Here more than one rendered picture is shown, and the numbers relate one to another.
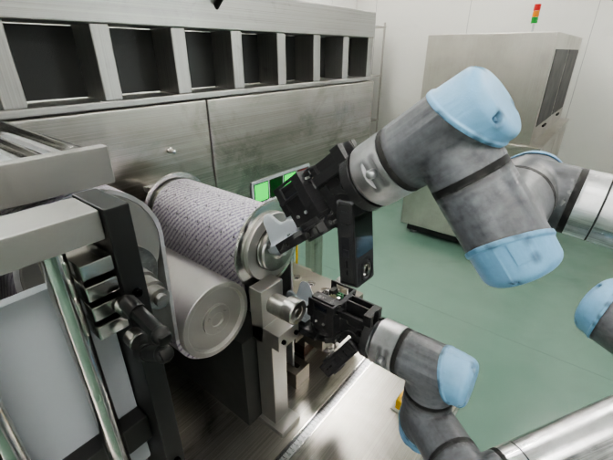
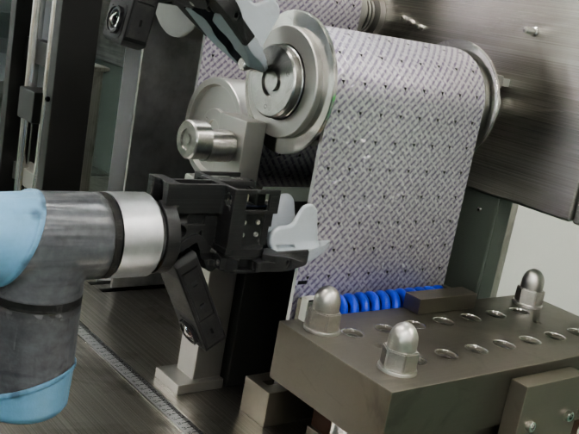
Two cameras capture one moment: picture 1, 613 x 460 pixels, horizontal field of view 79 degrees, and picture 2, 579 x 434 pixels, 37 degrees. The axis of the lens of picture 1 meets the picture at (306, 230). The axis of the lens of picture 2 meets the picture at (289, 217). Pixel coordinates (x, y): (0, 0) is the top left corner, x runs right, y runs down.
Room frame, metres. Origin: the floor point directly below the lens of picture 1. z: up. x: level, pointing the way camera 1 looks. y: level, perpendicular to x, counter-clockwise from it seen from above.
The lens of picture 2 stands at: (0.74, -0.81, 1.32)
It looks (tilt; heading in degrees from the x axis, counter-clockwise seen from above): 13 degrees down; 101
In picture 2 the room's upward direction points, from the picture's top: 10 degrees clockwise
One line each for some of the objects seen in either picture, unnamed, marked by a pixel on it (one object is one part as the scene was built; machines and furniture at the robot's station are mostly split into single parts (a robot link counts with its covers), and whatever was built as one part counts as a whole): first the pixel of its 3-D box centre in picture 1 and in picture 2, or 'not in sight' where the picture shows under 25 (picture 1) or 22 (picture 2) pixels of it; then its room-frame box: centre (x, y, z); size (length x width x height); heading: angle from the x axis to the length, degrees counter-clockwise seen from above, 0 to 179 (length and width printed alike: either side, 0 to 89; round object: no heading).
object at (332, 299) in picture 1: (345, 319); (206, 224); (0.51, -0.07, 1.12); 0.12 x 0.08 x 0.09; 52
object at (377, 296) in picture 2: not in sight; (382, 305); (0.68, 0.10, 1.03); 0.21 x 0.04 x 0.03; 52
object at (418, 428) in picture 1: (430, 422); (9, 346); (0.40, -0.19, 1.01); 0.11 x 0.08 x 0.11; 14
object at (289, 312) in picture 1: (293, 310); (194, 139); (0.46, 0.02, 1.18); 0.04 x 0.02 x 0.04; 142
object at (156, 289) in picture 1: (145, 289); not in sight; (0.29, 0.15, 1.34); 0.06 x 0.03 x 0.03; 52
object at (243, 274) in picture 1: (268, 245); (288, 83); (0.54, 0.06, 1.25); 0.15 x 0.01 x 0.15; 142
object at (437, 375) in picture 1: (434, 368); (40, 240); (0.41, -0.19, 1.11); 0.11 x 0.08 x 0.09; 52
